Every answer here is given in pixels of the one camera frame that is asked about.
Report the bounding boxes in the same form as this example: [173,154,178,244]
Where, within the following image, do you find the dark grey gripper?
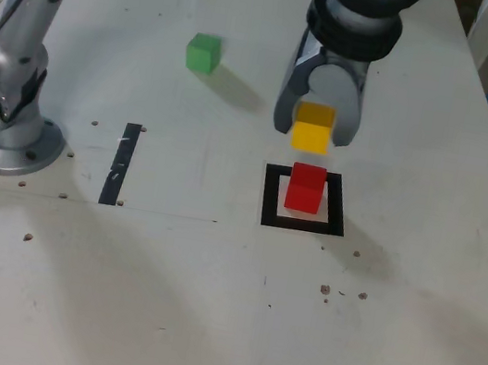
[269,24,377,153]

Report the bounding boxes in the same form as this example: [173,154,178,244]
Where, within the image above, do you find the yellow cube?
[287,100,338,156]

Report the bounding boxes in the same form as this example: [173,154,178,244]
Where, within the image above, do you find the red cube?
[283,161,330,216]

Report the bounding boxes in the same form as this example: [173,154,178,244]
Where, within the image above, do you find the green cube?
[182,30,225,77]

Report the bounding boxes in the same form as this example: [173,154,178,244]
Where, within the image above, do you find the black tape square outline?
[256,161,355,239]

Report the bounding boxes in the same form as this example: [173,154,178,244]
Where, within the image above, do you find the black tape strip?
[97,119,144,210]

